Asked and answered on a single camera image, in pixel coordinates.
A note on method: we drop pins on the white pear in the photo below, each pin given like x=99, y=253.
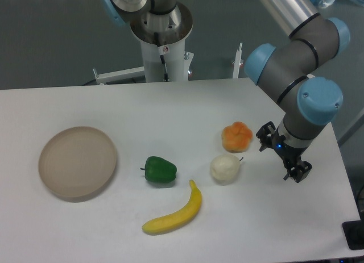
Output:
x=225, y=167

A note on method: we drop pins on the green bell pepper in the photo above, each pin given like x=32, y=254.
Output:
x=159, y=170

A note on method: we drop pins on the beige round plate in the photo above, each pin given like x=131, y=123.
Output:
x=77, y=163

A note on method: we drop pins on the yellow banana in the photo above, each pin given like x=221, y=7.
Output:
x=179, y=218

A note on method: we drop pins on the white pedestal foot bar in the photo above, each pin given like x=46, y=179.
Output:
x=119, y=77

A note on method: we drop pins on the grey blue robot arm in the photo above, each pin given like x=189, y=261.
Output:
x=309, y=104

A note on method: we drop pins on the black box at edge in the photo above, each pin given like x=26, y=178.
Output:
x=353, y=231

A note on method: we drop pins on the white upright bracket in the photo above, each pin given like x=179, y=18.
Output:
x=238, y=62

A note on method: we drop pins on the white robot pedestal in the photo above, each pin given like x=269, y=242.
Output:
x=162, y=41

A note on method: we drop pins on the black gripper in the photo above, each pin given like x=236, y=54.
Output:
x=288, y=148

